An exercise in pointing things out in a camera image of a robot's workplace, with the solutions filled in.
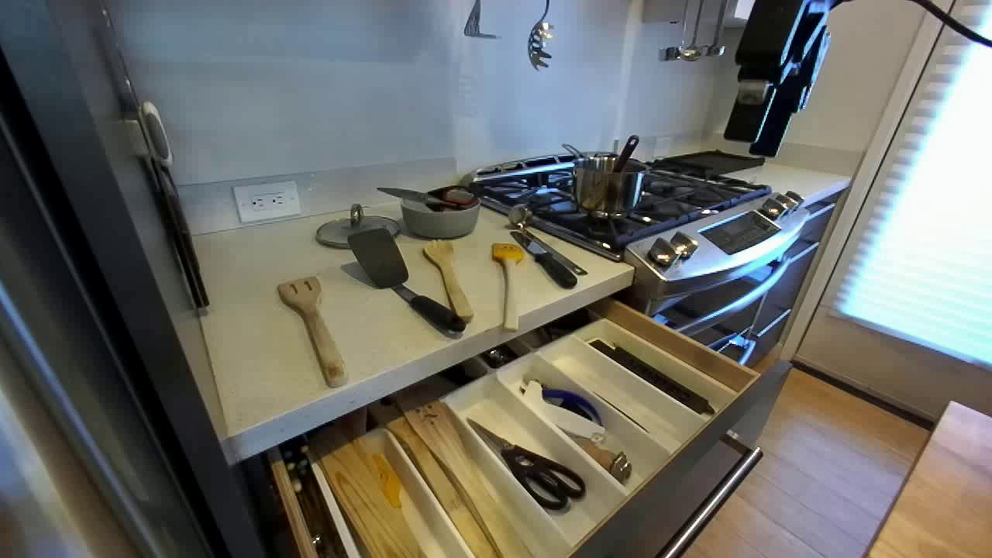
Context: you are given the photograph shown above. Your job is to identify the wooden handled tool metal cap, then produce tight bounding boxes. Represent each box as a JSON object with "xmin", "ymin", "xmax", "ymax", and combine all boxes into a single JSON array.
[{"xmin": 571, "ymin": 431, "xmax": 637, "ymax": 487}]

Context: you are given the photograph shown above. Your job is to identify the black utensil in bowl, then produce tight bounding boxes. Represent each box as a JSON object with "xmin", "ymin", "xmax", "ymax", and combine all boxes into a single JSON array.
[{"xmin": 376, "ymin": 184, "xmax": 480, "ymax": 213}]

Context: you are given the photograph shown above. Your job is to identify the slotted wooden spatula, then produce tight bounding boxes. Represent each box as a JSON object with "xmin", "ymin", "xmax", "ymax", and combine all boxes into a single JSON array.
[{"xmin": 273, "ymin": 274, "xmax": 355, "ymax": 390}]

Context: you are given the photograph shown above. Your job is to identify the black handled knife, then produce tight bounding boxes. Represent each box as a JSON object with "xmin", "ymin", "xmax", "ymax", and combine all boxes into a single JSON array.
[{"xmin": 505, "ymin": 206, "xmax": 584, "ymax": 291}]

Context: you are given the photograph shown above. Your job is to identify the white plastic utensil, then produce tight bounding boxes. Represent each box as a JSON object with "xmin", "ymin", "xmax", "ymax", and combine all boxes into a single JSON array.
[{"xmin": 513, "ymin": 376, "xmax": 607, "ymax": 443}]

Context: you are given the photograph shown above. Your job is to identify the wooden drawer with dark front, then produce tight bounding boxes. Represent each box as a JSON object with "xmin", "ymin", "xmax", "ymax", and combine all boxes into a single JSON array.
[{"xmin": 259, "ymin": 295, "xmax": 793, "ymax": 558}]

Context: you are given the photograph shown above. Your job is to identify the gray round lid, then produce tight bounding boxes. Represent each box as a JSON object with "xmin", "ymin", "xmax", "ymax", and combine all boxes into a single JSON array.
[{"xmin": 314, "ymin": 203, "xmax": 407, "ymax": 251}]

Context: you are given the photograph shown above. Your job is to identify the metal drawer handle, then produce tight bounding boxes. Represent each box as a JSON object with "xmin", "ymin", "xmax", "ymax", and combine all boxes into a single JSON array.
[{"xmin": 655, "ymin": 431, "xmax": 765, "ymax": 558}]

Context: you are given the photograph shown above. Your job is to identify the stainless steel pot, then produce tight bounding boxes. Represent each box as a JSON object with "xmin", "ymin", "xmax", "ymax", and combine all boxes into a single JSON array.
[{"xmin": 571, "ymin": 133, "xmax": 651, "ymax": 221}]

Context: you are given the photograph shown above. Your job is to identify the hanging metal ladle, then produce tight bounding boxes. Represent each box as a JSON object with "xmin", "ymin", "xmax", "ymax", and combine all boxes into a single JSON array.
[{"xmin": 660, "ymin": 0, "xmax": 733, "ymax": 65}]

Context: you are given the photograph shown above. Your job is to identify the gray bowl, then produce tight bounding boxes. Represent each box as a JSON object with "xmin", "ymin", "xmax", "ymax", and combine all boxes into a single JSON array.
[{"xmin": 396, "ymin": 185, "xmax": 484, "ymax": 243}]

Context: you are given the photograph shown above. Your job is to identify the blue rimmed utensil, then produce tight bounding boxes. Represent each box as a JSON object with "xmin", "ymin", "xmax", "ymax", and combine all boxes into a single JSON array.
[{"xmin": 541, "ymin": 385, "xmax": 607, "ymax": 429}]

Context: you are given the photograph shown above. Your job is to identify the plain wooden spatula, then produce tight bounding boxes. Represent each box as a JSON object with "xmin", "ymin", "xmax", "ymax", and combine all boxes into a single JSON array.
[{"xmin": 418, "ymin": 239, "xmax": 476, "ymax": 325}]

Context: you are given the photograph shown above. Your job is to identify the wooden spoon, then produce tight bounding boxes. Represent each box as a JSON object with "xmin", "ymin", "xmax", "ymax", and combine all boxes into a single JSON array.
[{"xmin": 486, "ymin": 239, "xmax": 529, "ymax": 334}]

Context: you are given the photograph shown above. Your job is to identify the black cable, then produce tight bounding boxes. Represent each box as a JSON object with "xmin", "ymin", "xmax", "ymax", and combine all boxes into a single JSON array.
[{"xmin": 907, "ymin": 0, "xmax": 992, "ymax": 51}]

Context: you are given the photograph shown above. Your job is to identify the black handled scissors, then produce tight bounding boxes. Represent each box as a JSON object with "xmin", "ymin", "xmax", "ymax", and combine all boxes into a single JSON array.
[{"xmin": 463, "ymin": 416, "xmax": 589, "ymax": 516}]

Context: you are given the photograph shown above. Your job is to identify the stainless gas stove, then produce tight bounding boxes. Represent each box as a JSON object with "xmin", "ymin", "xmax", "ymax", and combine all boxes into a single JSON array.
[{"xmin": 469, "ymin": 148, "xmax": 855, "ymax": 366}]

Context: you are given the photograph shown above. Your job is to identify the white wall outlet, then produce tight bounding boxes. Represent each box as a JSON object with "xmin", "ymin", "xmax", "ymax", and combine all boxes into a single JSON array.
[{"xmin": 230, "ymin": 179, "xmax": 305, "ymax": 227}]

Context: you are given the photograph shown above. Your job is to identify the white window blind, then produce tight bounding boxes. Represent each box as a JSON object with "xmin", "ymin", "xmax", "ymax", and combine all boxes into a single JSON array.
[{"xmin": 832, "ymin": 18, "xmax": 992, "ymax": 371}]

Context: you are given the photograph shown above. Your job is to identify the wooden table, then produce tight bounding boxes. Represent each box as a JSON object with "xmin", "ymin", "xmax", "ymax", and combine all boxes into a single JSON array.
[{"xmin": 865, "ymin": 398, "xmax": 992, "ymax": 558}]

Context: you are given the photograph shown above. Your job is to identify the black spatula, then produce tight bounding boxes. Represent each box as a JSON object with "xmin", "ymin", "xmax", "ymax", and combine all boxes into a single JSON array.
[{"xmin": 343, "ymin": 225, "xmax": 471, "ymax": 337}]

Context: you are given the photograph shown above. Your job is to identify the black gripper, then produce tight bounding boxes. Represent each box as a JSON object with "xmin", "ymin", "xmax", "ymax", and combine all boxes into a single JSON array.
[{"xmin": 720, "ymin": 72, "xmax": 807, "ymax": 160}]

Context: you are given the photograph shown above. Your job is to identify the white drawer organizer tray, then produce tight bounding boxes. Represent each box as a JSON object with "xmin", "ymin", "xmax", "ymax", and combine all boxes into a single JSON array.
[{"xmin": 307, "ymin": 318, "xmax": 742, "ymax": 558}]

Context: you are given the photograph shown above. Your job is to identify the long black knife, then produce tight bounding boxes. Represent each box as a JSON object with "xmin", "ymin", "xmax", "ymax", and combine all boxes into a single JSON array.
[{"xmin": 587, "ymin": 334, "xmax": 720, "ymax": 419}]

